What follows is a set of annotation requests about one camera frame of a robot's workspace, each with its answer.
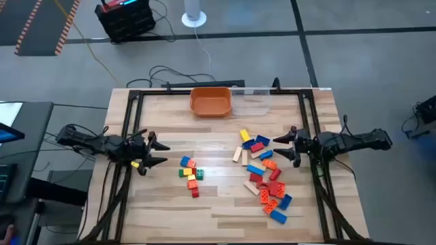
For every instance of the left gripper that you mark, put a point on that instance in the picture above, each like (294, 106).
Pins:
(138, 151)

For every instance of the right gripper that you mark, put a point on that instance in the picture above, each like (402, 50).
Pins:
(306, 144)

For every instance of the blue rounded block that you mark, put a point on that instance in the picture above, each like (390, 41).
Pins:
(266, 155)

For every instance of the long orange studded brick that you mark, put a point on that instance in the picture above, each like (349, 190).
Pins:
(281, 190)
(270, 206)
(269, 164)
(264, 196)

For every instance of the small blue block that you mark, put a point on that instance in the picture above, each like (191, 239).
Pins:
(185, 161)

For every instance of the red rounded block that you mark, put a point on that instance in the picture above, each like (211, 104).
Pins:
(275, 174)

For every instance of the small green block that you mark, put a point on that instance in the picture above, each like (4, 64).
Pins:
(181, 173)

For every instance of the wooden plank block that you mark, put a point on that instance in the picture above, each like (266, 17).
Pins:
(251, 188)
(256, 155)
(237, 154)
(244, 158)
(260, 165)

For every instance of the small yellow block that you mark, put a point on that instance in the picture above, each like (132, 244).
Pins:
(187, 171)

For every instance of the long light blue block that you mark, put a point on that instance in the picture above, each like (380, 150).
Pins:
(254, 170)

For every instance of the small yellow-orange block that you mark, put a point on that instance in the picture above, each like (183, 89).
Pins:
(191, 177)

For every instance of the wide red block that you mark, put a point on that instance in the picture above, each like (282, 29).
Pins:
(273, 188)

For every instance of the long yellow block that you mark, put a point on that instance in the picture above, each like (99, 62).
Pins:
(245, 135)

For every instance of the green studded brick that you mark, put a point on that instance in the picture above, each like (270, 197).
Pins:
(200, 174)

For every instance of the small red arched block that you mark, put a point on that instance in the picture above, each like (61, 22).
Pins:
(195, 193)

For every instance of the long blue studded brick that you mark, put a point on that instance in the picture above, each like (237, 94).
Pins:
(285, 202)
(278, 216)

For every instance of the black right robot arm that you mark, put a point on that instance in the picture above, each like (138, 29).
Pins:
(354, 141)

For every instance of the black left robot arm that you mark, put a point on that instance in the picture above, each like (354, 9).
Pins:
(88, 141)

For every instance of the yellow tape tag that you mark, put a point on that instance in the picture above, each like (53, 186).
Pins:
(135, 164)

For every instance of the clear plastic bin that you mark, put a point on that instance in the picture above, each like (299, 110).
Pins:
(252, 102)

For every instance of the orange plastic bin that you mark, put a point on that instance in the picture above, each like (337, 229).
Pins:
(211, 102)

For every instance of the dark grey desk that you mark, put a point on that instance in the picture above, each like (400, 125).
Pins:
(30, 136)

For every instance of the black crate with red top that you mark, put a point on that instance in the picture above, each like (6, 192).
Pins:
(126, 20)

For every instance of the white round stand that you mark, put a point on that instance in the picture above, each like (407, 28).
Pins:
(194, 19)

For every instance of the tablet with lit screen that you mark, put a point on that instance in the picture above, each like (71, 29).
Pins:
(10, 134)

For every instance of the black keyboard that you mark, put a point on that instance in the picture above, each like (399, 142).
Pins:
(7, 183)

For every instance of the white lit screen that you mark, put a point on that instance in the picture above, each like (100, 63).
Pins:
(8, 113)

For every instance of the black orange-striped floor mat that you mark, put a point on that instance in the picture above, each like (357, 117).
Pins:
(47, 27)

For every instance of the person's hand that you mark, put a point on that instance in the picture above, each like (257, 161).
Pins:
(6, 234)

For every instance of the black aluminium table frame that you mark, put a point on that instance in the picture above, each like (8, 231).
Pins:
(163, 92)

